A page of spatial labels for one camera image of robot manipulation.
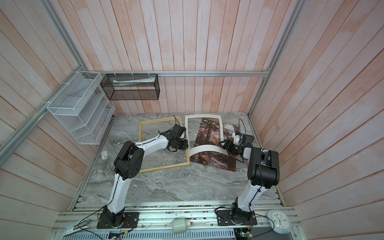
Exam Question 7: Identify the white mat board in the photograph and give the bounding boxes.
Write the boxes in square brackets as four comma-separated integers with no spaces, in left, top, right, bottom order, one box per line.
[185,114,228,157]

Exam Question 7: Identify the clear glass pane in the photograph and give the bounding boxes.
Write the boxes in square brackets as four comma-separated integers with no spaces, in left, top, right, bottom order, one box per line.
[136,116,191,174]

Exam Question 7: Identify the light wooden picture frame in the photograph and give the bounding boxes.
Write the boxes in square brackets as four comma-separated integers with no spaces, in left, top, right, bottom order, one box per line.
[135,116,190,174]

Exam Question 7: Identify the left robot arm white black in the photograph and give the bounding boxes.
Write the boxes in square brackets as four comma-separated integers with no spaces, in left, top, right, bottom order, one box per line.
[107,124,188,215]

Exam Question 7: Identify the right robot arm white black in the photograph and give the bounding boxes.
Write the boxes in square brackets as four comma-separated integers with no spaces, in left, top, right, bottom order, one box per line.
[220,132,280,221]

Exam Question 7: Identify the autumn forest photo print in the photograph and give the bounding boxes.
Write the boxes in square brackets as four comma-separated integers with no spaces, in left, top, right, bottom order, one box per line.
[188,118,237,172]

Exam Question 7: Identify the wooden backing board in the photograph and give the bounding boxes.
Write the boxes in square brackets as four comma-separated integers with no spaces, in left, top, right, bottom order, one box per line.
[223,123,240,140]

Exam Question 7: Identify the small white tag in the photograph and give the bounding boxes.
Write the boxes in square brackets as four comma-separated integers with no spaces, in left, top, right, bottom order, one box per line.
[101,151,108,160]

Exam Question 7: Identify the paper in black basket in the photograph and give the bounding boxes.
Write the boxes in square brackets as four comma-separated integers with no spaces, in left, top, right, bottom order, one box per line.
[113,77,156,88]

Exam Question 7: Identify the white cylindrical device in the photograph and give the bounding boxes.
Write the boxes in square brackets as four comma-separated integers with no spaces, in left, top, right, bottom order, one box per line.
[172,218,193,234]

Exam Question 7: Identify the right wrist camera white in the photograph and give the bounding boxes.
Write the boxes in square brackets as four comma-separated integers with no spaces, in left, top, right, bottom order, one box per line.
[232,132,243,146]

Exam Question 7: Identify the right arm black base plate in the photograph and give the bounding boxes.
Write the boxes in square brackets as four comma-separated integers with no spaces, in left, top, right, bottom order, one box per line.
[215,209,258,226]

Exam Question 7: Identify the black wire mesh basket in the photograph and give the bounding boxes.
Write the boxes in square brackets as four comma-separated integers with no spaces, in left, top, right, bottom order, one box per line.
[101,73,161,101]

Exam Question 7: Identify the white wall clock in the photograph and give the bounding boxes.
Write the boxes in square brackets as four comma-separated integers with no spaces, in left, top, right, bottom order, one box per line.
[267,210,292,235]

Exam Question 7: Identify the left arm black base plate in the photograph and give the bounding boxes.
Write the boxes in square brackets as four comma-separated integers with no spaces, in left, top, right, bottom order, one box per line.
[97,212,139,229]

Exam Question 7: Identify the white wire mesh shelf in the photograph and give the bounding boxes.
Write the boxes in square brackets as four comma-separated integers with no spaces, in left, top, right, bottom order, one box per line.
[47,72,115,145]

